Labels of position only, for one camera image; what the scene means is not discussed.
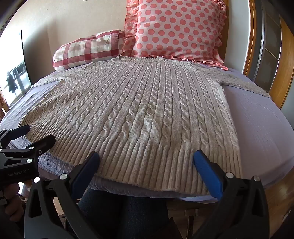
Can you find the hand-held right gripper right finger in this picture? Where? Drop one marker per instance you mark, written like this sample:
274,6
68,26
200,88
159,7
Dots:
207,174

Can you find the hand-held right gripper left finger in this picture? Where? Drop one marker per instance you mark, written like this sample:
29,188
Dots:
85,172

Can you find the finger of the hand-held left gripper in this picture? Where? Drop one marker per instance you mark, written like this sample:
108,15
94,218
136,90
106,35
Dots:
17,133
42,143

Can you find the person's left hand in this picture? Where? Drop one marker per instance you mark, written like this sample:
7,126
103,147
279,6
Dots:
12,198

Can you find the person's left leg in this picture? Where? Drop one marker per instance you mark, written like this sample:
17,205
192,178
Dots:
103,213

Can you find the person's leg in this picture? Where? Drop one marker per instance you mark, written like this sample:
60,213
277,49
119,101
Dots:
103,213
147,218

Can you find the lavender bedspread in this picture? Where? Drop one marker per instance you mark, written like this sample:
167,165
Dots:
252,128

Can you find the person's right leg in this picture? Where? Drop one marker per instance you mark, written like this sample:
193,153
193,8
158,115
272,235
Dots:
147,218

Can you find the red white checked pillow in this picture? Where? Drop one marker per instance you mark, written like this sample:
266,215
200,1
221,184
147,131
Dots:
85,51

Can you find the wooden glass cabinet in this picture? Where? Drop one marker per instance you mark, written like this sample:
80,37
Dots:
268,52

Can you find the pink polka-dot ruffled pillow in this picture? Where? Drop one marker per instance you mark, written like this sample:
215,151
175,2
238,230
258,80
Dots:
176,29

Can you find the black and white wall poster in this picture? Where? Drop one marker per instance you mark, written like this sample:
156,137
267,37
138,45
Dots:
13,75

